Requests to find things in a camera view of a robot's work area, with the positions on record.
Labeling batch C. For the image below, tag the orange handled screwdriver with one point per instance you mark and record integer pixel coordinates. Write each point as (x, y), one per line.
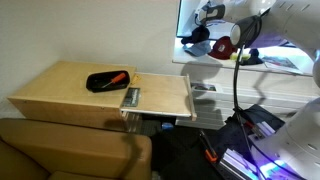
(117, 80)

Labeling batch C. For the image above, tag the navy blue cap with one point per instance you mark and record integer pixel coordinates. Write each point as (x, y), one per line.
(198, 44)

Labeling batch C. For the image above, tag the yellow sticky notes pad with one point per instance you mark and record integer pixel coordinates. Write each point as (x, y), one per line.
(238, 56)

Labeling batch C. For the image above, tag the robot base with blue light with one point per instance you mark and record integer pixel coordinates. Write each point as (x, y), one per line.
(296, 143)

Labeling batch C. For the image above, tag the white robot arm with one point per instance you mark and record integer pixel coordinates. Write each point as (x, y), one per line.
(265, 23)

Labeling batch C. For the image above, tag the black oval bowl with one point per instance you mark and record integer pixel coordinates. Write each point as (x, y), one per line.
(95, 82)

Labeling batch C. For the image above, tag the colourful magazine on windowsill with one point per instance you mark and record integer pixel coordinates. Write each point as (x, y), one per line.
(280, 63)

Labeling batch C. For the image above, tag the white windowsill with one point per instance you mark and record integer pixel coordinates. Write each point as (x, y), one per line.
(300, 59)

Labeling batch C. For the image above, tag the wooden pull-out desk shelf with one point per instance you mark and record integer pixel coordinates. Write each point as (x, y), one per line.
(166, 95)

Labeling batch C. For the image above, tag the black label card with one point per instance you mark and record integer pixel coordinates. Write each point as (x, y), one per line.
(132, 98)

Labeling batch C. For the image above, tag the blue object on floor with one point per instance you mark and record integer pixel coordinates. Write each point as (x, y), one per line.
(167, 126)

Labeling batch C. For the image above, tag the colourful sticker on radiator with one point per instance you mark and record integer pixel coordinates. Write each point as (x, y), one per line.
(206, 87)

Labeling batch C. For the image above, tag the white radiator heater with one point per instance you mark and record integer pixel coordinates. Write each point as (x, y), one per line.
(279, 93)

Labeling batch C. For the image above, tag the maroon cap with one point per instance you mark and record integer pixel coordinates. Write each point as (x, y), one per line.
(222, 49)

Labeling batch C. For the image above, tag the orange black tool on floor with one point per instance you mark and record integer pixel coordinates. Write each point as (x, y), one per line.
(210, 153)

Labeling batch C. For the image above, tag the black bag on floor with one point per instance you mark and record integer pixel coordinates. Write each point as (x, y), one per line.
(235, 134)

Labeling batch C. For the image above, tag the wooden cabinet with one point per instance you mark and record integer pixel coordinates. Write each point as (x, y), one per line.
(59, 94)

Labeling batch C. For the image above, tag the brown leather armchair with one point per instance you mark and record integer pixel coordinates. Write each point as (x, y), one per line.
(35, 150)

